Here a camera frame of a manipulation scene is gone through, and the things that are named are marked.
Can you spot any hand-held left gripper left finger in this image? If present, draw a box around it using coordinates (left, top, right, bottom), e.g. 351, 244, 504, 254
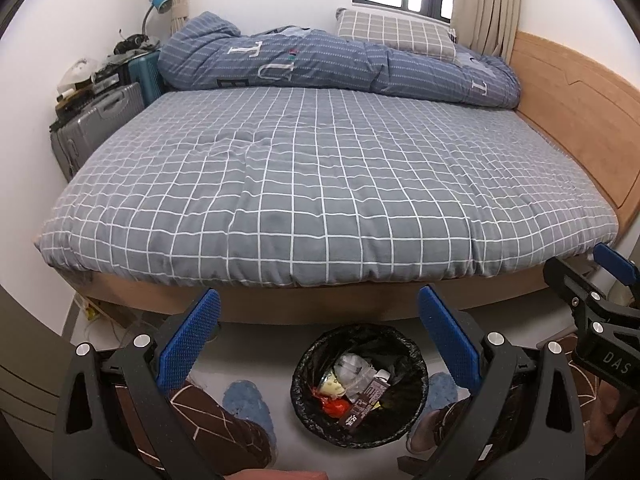
52, 288, 223, 480

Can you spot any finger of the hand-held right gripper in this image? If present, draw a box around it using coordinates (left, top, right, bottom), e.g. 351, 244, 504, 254
593, 242, 640, 321
543, 257, 608, 331

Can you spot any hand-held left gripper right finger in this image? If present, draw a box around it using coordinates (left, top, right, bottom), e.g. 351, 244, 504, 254
417, 284, 586, 480

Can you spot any clear plastic bag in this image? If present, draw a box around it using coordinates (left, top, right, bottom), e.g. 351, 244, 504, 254
332, 352, 376, 396

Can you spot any dark brown carton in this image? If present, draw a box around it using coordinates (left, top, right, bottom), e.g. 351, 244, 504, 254
337, 377, 386, 428

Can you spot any black lined trash bin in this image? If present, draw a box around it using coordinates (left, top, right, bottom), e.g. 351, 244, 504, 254
291, 323, 430, 450

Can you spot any red plastic bag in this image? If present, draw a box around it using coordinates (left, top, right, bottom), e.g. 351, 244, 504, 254
312, 385, 351, 418

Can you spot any person's right hand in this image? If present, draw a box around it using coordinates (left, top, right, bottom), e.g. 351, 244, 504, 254
585, 380, 636, 456

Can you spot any blue fuzzy slipper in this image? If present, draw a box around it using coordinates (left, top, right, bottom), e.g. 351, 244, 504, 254
222, 380, 276, 443
427, 372, 461, 411

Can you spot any person's left leg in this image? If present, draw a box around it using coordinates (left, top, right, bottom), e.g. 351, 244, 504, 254
100, 360, 273, 478

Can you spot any grey cabinet door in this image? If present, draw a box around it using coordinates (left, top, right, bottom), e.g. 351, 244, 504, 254
0, 285, 76, 441

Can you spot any grey checked bed sheet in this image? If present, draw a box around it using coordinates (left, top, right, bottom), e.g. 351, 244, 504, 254
35, 85, 621, 288

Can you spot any grey suitcase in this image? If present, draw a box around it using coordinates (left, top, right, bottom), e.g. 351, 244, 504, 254
49, 82, 146, 183

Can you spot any teal suitcase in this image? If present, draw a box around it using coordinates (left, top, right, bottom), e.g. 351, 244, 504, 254
127, 50, 166, 108

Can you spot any white round appliance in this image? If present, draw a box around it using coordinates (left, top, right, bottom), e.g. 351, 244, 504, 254
56, 57, 96, 98

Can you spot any blue striped duvet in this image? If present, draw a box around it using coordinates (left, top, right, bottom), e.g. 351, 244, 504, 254
157, 10, 522, 109

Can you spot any dark tangled gear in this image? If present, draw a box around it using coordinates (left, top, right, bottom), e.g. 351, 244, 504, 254
112, 31, 153, 56

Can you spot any grey checked pillow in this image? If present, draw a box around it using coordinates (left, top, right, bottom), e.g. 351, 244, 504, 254
334, 7, 457, 61

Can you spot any blue desk lamp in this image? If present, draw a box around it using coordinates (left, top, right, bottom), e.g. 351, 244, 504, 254
141, 0, 173, 43

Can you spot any wooden bed frame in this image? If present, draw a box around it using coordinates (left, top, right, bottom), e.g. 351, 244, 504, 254
75, 30, 640, 326

